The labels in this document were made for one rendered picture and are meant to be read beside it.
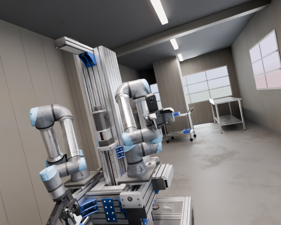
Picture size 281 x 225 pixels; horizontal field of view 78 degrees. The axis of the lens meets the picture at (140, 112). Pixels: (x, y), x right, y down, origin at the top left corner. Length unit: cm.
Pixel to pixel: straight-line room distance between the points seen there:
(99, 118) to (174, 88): 618
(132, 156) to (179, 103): 627
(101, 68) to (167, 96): 610
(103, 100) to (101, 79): 17
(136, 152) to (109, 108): 44
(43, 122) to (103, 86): 51
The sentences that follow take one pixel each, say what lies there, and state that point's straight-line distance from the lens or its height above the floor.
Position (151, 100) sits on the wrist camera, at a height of 152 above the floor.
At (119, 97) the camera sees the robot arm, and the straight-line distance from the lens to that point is 114.
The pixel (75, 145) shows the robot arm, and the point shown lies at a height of 135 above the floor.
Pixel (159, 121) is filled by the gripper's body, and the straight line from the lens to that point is 77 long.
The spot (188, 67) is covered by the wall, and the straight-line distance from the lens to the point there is 876.
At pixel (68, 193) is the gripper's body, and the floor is 113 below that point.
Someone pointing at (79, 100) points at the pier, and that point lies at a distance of 379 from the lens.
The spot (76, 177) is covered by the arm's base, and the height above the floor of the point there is 107.
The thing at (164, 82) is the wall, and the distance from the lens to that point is 745.
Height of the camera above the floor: 150
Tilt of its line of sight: 2 degrees down
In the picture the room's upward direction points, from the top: 12 degrees counter-clockwise
